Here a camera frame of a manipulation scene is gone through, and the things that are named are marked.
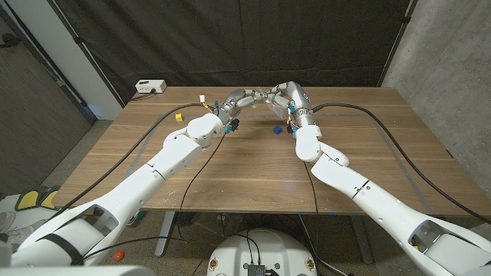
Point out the blue and orange shoe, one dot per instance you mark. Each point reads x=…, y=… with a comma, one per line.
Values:
x=138, y=217

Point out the black box on torso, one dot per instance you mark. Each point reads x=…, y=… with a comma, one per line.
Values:
x=257, y=270

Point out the black backdrop curtain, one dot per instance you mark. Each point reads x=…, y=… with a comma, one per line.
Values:
x=245, y=38

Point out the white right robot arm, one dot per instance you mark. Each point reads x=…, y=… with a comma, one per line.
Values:
x=383, y=211

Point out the yellow and black foot pedal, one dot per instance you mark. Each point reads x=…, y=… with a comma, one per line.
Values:
x=28, y=199

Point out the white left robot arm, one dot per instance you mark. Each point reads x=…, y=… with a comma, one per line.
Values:
x=134, y=191

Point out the grey table leg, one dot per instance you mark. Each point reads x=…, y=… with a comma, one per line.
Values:
x=165, y=230
x=360, y=237

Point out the orange ball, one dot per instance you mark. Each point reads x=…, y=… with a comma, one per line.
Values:
x=119, y=256

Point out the black backdrop stand pole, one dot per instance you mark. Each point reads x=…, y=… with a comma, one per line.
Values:
x=88, y=53
x=399, y=38

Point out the black round fan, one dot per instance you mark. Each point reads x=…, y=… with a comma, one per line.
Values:
x=185, y=218

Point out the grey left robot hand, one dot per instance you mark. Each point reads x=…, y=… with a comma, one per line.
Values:
x=236, y=103

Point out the white power strip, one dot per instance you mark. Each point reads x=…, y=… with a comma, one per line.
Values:
x=150, y=86

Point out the blue block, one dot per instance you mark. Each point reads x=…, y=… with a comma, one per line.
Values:
x=277, y=130

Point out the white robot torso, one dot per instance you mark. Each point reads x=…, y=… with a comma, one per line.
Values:
x=264, y=249

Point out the grey sneaker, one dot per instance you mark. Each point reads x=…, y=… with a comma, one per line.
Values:
x=5, y=220
x=23, y=232

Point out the grey tape outline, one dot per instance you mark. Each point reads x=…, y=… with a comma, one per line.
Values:
x=345, y=114

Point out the yellow block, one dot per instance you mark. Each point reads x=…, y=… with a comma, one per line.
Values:
x=178, y=117

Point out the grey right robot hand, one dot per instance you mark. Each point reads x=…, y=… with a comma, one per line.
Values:
x=299, y=99

